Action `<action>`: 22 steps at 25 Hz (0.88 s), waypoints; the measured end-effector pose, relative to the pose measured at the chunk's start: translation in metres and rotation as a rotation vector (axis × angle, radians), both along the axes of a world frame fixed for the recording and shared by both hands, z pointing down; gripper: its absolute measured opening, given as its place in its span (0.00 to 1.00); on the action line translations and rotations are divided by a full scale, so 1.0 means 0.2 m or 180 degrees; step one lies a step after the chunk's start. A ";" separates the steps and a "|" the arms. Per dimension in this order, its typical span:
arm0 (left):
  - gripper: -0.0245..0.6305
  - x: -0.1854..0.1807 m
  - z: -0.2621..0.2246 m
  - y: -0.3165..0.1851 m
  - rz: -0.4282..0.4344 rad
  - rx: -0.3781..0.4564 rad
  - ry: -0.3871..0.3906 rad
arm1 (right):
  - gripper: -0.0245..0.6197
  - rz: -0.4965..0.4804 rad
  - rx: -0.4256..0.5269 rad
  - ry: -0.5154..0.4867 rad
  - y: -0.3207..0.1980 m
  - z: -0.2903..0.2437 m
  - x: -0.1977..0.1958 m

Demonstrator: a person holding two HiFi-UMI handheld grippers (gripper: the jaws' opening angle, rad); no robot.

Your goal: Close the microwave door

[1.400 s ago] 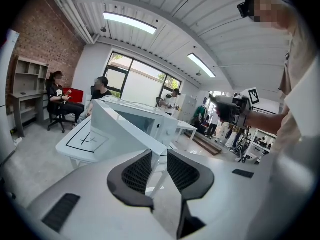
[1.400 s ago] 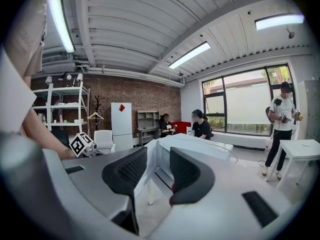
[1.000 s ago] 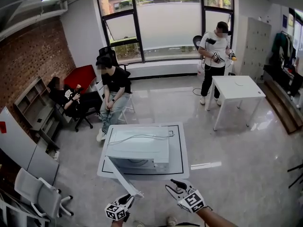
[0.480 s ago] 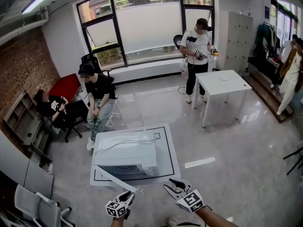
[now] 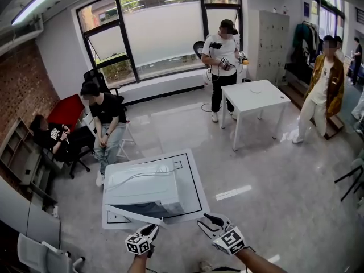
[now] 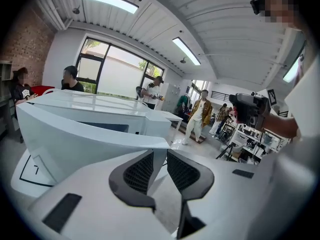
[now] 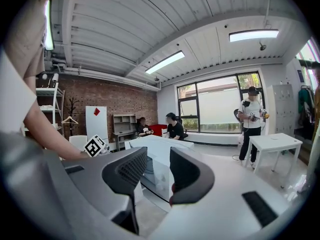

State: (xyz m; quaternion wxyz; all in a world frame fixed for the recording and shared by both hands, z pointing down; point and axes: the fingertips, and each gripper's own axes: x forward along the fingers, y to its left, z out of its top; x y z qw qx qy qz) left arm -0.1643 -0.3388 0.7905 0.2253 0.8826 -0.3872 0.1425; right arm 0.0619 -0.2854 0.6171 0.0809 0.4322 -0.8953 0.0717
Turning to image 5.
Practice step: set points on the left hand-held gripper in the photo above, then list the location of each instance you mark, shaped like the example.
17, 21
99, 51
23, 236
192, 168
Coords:
136, 243

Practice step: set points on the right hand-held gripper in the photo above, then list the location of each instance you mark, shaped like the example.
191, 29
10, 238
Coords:
229, 240

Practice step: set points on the white appliance door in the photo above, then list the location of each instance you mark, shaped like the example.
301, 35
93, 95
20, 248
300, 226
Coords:
136, 216

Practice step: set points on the person's left forearm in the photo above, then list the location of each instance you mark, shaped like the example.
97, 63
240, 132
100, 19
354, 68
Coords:
139, 264

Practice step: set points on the person's right forearm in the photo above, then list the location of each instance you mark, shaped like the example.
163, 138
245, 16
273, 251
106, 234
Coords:
258, 263

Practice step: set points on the white microwave oven housing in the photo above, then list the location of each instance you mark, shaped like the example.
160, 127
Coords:
142, 186

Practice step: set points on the white table with black lines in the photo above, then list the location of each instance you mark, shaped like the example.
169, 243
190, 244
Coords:
199, 186

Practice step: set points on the person's white shoe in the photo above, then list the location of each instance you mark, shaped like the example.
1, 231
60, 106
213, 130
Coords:
205, 265

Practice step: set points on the white folding chair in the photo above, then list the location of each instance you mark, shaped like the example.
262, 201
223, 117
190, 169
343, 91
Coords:
125, 144

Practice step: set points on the white power strip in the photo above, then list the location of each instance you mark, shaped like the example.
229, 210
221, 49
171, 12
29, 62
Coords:
55, 211

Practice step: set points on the black swivel office chair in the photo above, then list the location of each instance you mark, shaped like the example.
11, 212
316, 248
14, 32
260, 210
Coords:
76, 161

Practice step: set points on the white office chair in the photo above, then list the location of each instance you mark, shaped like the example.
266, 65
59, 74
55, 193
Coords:
37, 254

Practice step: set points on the white cabinet with red sticker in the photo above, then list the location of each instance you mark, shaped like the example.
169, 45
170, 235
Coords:
28, 218

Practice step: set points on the plain white square table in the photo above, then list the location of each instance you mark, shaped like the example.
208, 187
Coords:
256, 101

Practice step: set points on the small white plate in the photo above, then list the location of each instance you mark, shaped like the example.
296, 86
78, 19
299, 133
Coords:
256, 91

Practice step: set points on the black tripod stand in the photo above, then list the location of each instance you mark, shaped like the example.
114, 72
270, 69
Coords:
351, 181

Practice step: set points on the red cushion sofa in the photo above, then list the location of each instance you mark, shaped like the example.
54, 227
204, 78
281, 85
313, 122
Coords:
68, 109

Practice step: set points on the grey wooden shelf desk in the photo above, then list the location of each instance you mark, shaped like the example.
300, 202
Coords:
22, 158

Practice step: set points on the dark wooden step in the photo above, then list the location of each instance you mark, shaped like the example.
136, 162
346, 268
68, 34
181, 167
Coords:
295, 92

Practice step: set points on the black mesh high-back chair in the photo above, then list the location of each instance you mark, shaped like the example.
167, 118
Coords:
94, 77

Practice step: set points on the black oval chair back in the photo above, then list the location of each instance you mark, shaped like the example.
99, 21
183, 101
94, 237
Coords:
197, 48

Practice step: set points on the grey metal lockers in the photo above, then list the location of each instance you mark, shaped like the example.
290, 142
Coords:
271, 44

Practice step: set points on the black framed window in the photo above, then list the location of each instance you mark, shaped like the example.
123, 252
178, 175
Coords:
165, 33

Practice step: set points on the clothes rack with garments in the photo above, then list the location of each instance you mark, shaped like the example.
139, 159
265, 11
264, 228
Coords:
305, 41

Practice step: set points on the long ceiling light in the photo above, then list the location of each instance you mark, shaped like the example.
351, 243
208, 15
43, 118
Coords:
37, 3

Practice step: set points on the blue wall poster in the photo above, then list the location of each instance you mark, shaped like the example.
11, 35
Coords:
306, 8

